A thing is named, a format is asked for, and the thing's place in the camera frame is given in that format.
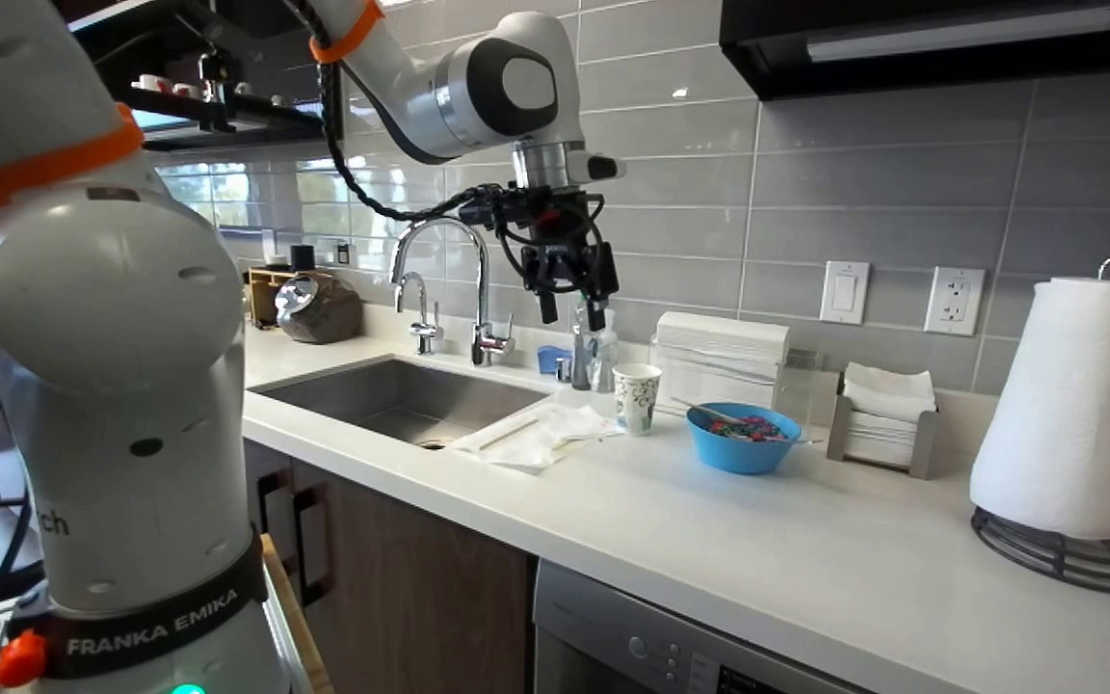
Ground white pack of folded towels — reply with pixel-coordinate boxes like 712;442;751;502
652;310;792;421

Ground colourful candies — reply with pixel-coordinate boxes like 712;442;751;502
707;415;789;443

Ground white wall socket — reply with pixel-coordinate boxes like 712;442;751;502
923;265;987;337

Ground glass jar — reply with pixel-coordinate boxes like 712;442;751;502
774;348;825;427

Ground row of white cups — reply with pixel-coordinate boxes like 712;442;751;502
129;72;291;109

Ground black door handle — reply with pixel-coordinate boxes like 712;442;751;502
255;468;297;562
292;484;336;607

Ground wide wooden cabinet door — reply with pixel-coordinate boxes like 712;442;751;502
289;457;538;694

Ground stack of white napkins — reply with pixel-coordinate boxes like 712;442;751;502
841;361;938;469

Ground tall chrome tap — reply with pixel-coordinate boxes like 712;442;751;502
390;217;517;368

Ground blue bowl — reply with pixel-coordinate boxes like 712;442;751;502
686;401;805;476

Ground patterned paper cup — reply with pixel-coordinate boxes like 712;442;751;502
612;362;663;438

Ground spoon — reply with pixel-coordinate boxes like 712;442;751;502
670;396;747;427

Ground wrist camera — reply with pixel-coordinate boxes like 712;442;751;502
463;185;529;230

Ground heap of white paper towels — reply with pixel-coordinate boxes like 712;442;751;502
445;401;626;474

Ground black wall shelf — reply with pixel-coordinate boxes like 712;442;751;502
66;0;345;153

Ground wooden rack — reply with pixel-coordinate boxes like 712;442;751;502
246;266;335;330

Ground black wire towel holder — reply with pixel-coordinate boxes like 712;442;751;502
970;253;1110;596

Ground small chrome tap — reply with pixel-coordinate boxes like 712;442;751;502
394;272;445;357

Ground clear soap bottle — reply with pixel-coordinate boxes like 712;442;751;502
590;323;621;394

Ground steel sink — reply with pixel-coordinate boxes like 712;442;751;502
248;354;552;452

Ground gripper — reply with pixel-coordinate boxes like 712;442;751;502
519;188;621;334

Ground white switch plate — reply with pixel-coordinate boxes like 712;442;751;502
819;259;872;326

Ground narrow wooden cabinet door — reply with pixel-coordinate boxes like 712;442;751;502
244;440;298;581

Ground white paper towel roll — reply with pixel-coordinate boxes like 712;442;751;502
968;277;1110;542

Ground grey soap dispenser bottle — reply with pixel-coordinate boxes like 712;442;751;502
570;301;595;392

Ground metal napkin holder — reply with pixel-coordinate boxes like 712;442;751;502
826;389;940;481

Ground steel dishwasher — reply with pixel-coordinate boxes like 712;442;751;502
532;558;869;694

